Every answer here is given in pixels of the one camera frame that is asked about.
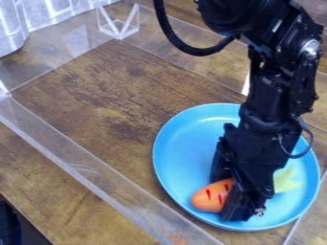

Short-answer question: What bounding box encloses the orange toy carrot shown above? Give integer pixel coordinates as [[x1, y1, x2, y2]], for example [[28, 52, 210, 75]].
[[190, 166, 305, 213]]

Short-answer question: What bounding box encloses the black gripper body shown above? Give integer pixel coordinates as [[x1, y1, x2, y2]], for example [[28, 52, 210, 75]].
[[223, 104, 306, 197]]

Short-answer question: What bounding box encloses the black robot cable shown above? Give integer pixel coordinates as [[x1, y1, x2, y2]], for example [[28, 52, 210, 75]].
[[152, 0, 240, 57]]

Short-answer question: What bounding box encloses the white checkered curtain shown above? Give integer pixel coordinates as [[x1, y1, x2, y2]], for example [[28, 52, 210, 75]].
[[0, 0, 120, 57]]

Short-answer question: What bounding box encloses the clear acrylic corner bracket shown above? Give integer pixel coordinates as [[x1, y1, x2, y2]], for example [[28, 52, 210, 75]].
[[96, 5, 139, 40]]

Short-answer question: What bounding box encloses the clear acrylic barrier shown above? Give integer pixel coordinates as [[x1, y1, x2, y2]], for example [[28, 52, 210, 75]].
[[0, 3, 327, 132], [0, 80, 223, 245]]

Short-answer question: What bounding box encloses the clear acrylic back barrier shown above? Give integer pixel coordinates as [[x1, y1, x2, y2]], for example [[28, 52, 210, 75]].
[[0, 3, 327, 132]]

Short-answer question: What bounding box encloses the blue plastic plate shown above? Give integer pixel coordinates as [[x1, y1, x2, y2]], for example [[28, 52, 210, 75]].
[[152, 103, 321, 232]]

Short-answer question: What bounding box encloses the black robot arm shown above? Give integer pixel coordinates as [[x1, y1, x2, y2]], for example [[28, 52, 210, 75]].
[[198, 0, 323, 221]]

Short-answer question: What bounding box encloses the clear acrylic front barrier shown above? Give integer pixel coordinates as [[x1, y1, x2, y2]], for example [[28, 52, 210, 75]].
[[0, 80, 223, 245]]

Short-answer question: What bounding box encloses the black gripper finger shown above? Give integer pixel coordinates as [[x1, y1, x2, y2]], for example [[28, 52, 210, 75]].
[[222, 184, 271, 221], [210, 137, 234, 183]]

